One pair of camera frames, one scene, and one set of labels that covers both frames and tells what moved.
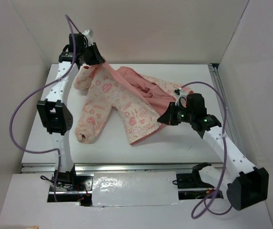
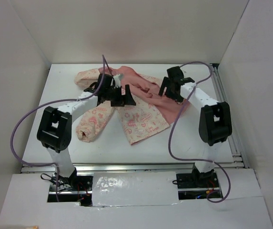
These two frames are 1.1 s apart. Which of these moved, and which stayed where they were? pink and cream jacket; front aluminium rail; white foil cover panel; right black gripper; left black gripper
Moved: pink and cream jacket; left black gripper; right black gripper
Stayed: white foil cover panel; front aluminium rail
